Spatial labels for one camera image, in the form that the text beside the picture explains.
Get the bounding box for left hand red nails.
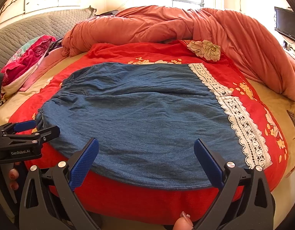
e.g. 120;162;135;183
8;168;19;191

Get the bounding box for red floral blanket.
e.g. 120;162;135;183
10;40;287;224

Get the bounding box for black television monitor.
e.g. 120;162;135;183
274;7;295;42

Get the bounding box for pink floral pillow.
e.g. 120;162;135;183
0;35;56;106

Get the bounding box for salmon pink comforter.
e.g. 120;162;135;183
62;6;295;101

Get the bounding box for grey quilted headboard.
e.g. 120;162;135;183
0;6;98;71

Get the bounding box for blue denim pants lace hem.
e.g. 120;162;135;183
36;62;272;191

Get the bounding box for beige bed sheet mattress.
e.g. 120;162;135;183
0;53;295;227

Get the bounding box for right hand thumb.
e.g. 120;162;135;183
173;211;194;230

